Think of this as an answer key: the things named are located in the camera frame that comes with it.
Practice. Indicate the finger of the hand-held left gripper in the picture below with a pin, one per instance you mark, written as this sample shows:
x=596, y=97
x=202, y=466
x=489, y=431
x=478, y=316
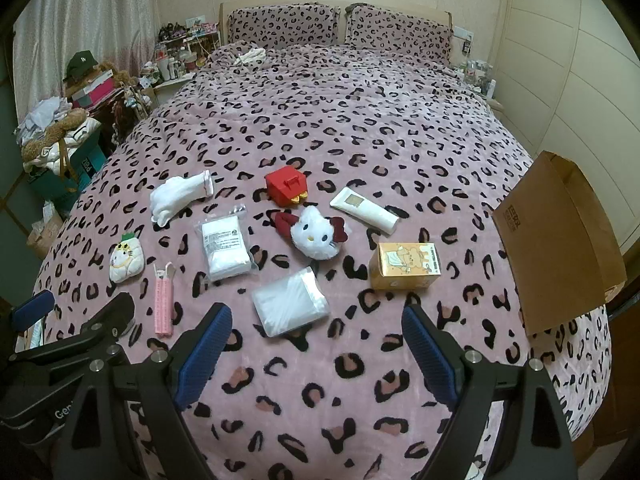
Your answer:
x=112, y=315
x=32, y=310

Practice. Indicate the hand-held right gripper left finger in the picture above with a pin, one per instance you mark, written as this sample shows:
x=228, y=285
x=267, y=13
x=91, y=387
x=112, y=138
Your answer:
x=205, y=350

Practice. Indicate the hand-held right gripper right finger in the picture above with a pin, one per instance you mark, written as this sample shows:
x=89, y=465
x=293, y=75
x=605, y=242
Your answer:
x=430, y=355

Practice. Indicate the pink hair rollers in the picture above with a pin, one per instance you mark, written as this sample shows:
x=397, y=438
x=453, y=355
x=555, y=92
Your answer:
x=164, y=305

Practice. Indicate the small cartoon plush pouch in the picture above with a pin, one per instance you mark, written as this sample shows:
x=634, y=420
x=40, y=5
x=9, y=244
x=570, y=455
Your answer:
x=125, y=260

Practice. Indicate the yellow cartoon carton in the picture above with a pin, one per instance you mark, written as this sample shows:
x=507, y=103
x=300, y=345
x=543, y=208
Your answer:
x=405, y=266

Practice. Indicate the labelled bag of cotton pads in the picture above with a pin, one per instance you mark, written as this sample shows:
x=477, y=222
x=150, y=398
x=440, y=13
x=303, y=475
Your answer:
x=225, y=247

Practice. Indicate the white sock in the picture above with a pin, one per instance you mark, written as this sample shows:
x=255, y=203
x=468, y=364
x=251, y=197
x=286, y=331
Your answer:
x=177, y=197

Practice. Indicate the white cat plush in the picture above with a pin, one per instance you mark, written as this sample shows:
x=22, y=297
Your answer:
x=312, y=234

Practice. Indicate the brown cardboard box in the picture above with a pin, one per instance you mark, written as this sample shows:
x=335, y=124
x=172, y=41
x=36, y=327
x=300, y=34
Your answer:
x=560, y=240

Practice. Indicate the crumpled brown paper bag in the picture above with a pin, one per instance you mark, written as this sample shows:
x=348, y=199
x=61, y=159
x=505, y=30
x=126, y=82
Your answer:
x=42, y=232

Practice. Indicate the clear bag of white pads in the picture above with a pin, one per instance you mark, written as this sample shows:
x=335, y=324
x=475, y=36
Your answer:
x=290, y=302

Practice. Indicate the teal storage box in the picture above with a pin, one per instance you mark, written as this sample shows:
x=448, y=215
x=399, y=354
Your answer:
x=65, y=180

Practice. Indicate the white cream tube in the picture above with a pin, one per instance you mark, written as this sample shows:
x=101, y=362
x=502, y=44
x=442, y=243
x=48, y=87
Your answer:
x=365, y=210

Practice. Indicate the brown fuzzy plush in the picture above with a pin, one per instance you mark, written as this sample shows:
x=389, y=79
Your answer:
x=52, y=135

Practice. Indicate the red toy box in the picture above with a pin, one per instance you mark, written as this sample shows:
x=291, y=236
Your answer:
x=285, y=185

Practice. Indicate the pile of white clothes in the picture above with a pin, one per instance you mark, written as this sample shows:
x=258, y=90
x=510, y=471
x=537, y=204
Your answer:
x=40, y=117

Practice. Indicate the stack of pink white boxes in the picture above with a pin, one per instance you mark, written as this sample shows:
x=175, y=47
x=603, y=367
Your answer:
x=92, y=89

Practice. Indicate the pink leopard print blanket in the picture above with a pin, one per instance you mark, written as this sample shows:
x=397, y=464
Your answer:
x=350, y=125

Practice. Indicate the green cap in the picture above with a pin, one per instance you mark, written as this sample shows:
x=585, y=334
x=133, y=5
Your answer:
x=82, y=64

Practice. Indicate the cream nightstand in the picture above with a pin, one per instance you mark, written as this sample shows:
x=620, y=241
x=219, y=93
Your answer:
x=492, y=102

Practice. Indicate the cluttered vanity shelf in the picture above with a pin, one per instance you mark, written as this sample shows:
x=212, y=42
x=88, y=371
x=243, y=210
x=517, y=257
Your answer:
x=182, y=57

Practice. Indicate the group of bottles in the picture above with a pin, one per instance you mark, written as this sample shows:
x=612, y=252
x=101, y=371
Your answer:
x=477, y=72

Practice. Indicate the pale curtain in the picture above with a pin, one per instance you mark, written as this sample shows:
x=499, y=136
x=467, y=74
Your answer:
x=75, y=20

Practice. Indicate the white cloth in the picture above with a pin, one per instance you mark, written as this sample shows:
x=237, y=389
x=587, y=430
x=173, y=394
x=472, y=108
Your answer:
x=250, y=56

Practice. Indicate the pink leopard print pillow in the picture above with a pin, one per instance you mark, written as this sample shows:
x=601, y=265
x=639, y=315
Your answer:
x=285, y=25
x=400, y=32

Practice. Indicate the cream panelled wardrobe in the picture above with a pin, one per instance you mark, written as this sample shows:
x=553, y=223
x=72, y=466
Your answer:
x=565, y=60

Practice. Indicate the wall outlet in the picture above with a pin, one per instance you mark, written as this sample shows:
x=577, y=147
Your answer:
x=462, y=35

